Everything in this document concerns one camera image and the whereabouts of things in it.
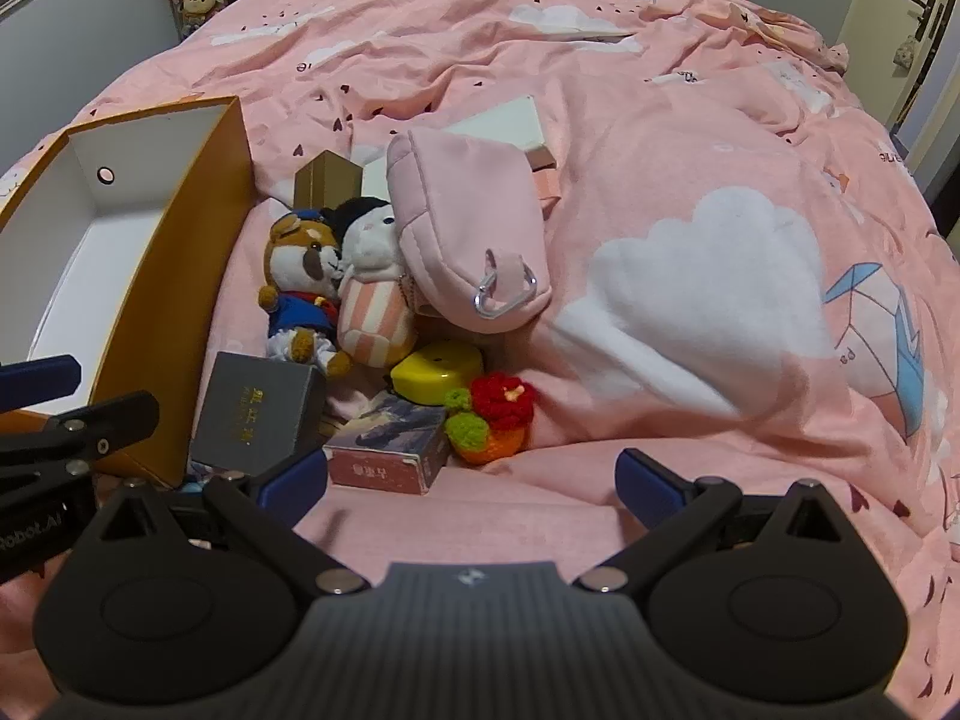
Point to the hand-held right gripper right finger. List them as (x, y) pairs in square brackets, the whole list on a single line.
[(646, 486)]

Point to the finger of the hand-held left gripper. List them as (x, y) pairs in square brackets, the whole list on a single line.
[(41, 382), (112, 420)]

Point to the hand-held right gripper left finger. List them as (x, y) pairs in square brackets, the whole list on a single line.
[(294, 481)]

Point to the dark grey box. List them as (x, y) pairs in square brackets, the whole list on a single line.
[(247, 405)]

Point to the picture-printed card box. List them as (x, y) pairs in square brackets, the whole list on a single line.
[(382, 459)]

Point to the crochet flower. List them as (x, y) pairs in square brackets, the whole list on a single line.
[(501, 399)]

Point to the yellow tape measure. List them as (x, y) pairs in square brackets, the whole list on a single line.
[(435, 373)]

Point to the white rabbit plush toy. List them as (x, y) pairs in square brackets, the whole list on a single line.
[(373, 315)]

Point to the orange and white cardboard box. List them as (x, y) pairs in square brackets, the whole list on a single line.
[(195, 255)]

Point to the fox plush toy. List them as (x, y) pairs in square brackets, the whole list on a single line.
[(296, 266)]

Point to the small brown cardboard box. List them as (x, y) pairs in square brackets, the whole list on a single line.
[(327, 176)]

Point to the pink zip pouch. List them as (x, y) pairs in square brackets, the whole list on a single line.
[(457, 210)]

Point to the pink cloud-print blanket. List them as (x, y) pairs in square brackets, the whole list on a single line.
[(675, 127)]

